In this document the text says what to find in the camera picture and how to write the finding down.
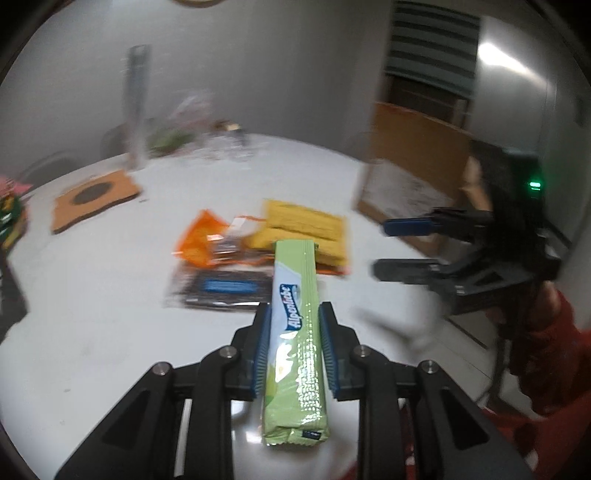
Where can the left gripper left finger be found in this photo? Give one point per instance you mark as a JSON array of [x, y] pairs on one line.
[[138, 437]]

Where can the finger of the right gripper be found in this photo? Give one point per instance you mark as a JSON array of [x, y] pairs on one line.
[[420, 223], [424, 272]]

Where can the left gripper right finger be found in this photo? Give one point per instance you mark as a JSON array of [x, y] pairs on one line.
[[414, 421]]

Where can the green Alpenliebe candy pack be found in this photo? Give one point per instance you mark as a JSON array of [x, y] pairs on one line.
[[294, 407]]

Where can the yellow snack packet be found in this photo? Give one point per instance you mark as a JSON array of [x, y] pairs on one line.
[[289, 221]]

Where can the black sesame bar packet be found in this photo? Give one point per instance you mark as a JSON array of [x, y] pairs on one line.
[[218, 289]]

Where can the orange chicken leg packet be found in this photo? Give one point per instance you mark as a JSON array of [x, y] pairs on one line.
[[209, 242]]

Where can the brown cardboard box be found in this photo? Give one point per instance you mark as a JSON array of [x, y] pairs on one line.
[[417, 164]]

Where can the orange toast-shaped coaster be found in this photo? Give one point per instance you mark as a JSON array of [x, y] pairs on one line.
[[92, 197]]

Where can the green snack packets pile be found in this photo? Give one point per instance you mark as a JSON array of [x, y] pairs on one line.
[[13, 221]]

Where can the clear crumpled plastic wrapper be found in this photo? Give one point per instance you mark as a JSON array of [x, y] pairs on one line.
[[186, 127]]

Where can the clear tall plastic tube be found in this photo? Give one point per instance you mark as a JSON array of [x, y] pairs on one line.
[[134, 98]]

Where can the window with frame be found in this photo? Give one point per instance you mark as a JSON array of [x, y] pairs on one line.
[[434, 45]]

